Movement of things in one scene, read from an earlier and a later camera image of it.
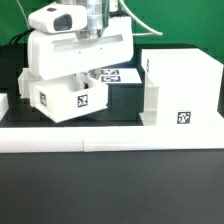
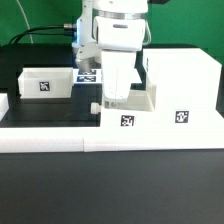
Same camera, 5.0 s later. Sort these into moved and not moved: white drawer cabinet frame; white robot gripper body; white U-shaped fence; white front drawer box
Moved: white robot gripper body; white front drawer box
Not moved: white U-shaped fence; white drawer cabinet frame
